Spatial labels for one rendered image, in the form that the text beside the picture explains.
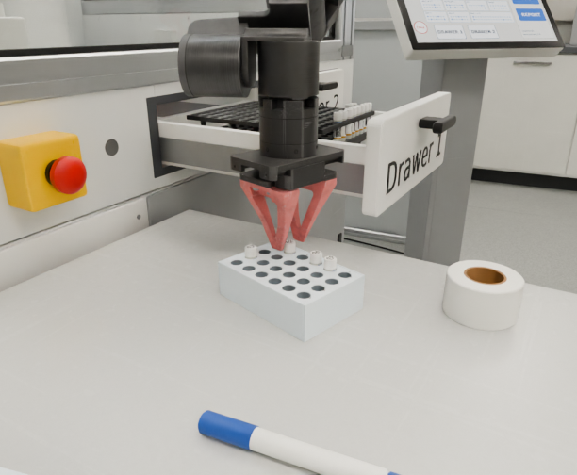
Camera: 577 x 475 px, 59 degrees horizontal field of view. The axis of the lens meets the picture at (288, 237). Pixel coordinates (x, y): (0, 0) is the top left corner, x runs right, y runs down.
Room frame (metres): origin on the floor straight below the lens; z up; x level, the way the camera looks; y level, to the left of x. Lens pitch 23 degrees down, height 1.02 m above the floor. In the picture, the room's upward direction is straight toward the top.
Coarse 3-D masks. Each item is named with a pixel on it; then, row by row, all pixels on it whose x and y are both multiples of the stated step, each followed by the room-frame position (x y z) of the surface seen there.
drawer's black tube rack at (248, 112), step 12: (216, 108) 0.81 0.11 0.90; (228, 108) 0.81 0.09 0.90; (240, 108) 0.81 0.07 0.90; (252, 108) 0.82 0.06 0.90; (324, 108) 0.81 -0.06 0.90; (336, 108) 0.82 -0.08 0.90; (204, 120) 0.73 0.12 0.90; (216, 120) 0.72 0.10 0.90; (228, 120) 0.71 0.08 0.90; (240, 120) 0.71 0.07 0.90; (252, 120) 0.71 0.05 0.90; (324, 120) 0.71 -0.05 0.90
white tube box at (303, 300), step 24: (240, 264) 0.47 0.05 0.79; (264, 264) 0.47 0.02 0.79; (288, 264) 0.47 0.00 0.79; (240, 288) 0.44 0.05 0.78; (264, 288) 0.42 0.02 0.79; (288, 288) 0.42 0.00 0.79; (312, 288) 0.42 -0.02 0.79; (336, 288) 0.41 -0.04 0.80; (360, 288) 0.43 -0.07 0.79; (264, 312) 0.42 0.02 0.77; (288, 312) 0.39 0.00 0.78; (312, 312) 0.39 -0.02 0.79; (336, 312) 0.41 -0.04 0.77; (312, 336) 0.39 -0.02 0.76
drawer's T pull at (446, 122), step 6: (420, 120) 0.65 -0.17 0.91; (426, 120) 0.65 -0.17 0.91; (432, 120) 0.65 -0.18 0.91; (438, 120) 0.64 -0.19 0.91; (444, 120) 0.64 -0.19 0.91; (450, 120) 0.65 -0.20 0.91; (420, 126) 0.65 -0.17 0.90; (426, 126) 0.65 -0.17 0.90; (432, 126) 0.64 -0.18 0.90; (438, 126) 0.62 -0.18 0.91; (444, 126) 0.63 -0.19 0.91; (450, 126) 0.65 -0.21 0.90; (438, 132) 0.62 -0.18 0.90
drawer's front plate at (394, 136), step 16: (432, 96) 0.74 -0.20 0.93; (448, 96) 0.78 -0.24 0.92; (400, 112) 0.59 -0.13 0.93; (416, 112) 0.64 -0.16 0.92; (432, 112) 0.71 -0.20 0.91; (448, 112) 0.79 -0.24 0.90; (368, 128) 0.55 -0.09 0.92; (384, 128) 0.55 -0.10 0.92; (400, 128) 0.59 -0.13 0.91; (416, 128) 0.65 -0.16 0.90; (368, 144) 0.55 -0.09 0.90; (384, 144) 0.55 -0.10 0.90; (400, 144) 0.60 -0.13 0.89; (416, 144) 0.65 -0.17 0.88; (368, 160) 0.55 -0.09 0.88; (384, 160) 0.55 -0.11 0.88; (400, 160) 0.60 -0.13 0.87; (432, 160) 0.73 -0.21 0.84; (368, 176) 0.55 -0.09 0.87; (384, 176) 0.56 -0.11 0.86; (400, 176) 0.61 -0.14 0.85; (416, 176) 0.67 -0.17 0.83; (368, 192) 0.55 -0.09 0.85; (384, 192) 0.56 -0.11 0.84; (400, 192) 0.61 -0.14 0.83; (368, 208) 0.54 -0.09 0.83; (384, 208) 0.56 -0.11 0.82
